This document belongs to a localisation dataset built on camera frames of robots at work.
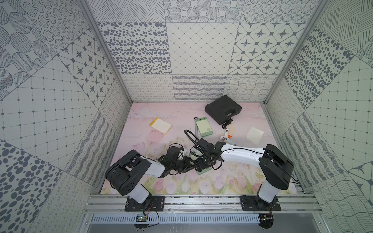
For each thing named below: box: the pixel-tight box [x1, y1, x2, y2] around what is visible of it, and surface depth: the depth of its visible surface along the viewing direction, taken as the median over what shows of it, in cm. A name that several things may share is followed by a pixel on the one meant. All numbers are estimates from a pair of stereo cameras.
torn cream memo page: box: [245, 126, 265, 145], surface depth 103 cm
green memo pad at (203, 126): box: [195, 116, 214, 138], surface depth 107 cm
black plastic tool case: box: [204, 95, 243, 125], surface depth 114 cm
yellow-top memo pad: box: [149, 116, 173, 135], surface depth 107 cm
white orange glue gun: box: [219, 128, 238, 147], surface depth 100 cm
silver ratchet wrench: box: [194, 116, 199, 138], surface depth 106 cm
